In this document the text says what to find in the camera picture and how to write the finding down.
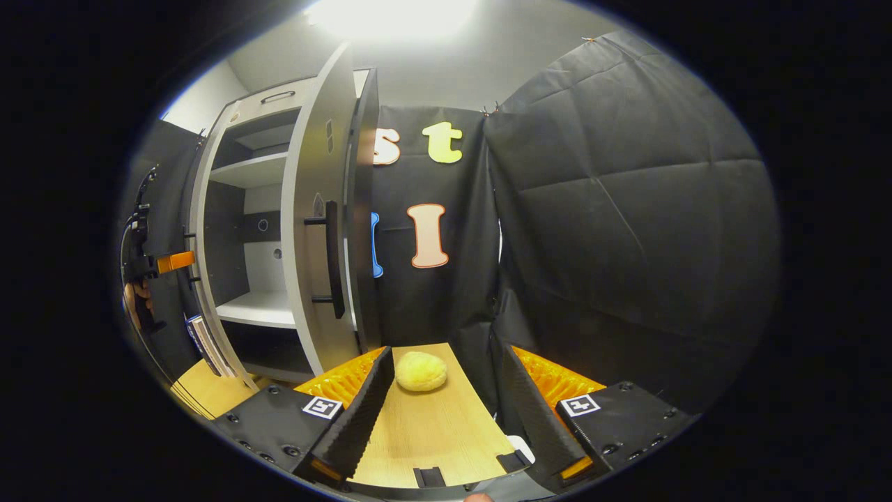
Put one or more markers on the grey double-door shoe cabinet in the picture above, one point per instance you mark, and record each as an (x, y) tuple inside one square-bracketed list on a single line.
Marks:
[(254, 171)]

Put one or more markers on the white and black book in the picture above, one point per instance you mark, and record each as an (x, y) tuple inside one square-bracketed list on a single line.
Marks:
[(207, 343)]

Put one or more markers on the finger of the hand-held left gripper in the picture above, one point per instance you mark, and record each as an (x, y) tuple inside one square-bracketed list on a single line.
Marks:
[(175, 261)]

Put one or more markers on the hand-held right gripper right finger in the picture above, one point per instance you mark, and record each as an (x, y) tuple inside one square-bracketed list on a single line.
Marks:
[(529, 418)]

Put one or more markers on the black backdrop cloth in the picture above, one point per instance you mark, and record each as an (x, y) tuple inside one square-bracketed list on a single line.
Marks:
[(627, 244)]

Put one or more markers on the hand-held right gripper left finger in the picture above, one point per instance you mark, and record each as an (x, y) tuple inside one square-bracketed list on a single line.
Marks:
[(362, 418)]

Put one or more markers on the grey cabinet drawer front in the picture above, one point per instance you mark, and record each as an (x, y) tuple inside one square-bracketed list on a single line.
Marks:
[(306, 89)]

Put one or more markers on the ceiling light panel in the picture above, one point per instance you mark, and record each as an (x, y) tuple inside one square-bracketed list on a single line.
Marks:
[(390, 14)]

